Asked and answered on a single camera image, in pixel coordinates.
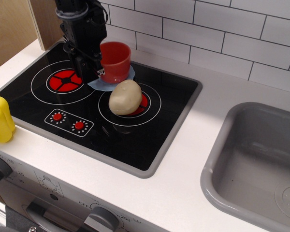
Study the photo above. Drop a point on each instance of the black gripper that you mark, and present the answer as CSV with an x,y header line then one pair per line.
x,y
84,31

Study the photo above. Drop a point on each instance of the red plastic cup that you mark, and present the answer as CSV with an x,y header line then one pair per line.
x,y
115,61

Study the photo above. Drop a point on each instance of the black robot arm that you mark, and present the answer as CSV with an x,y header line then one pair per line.
x,y
76,5

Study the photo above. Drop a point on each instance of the light blue plate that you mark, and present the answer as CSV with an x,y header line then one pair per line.
x,y
101,85

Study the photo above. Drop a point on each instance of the beige toy potato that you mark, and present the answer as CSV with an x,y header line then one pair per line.
x,y
125,98

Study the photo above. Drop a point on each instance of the black toy stove top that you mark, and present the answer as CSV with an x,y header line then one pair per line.
x,y
49,99

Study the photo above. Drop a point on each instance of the yellow toy bell pepper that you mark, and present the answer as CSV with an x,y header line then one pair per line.
x,y
7,125

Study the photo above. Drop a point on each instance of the grey right oven knob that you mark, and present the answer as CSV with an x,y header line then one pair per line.
x,y
101,220

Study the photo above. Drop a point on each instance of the grey toy sink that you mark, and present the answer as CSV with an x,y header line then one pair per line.
x,y
247,173

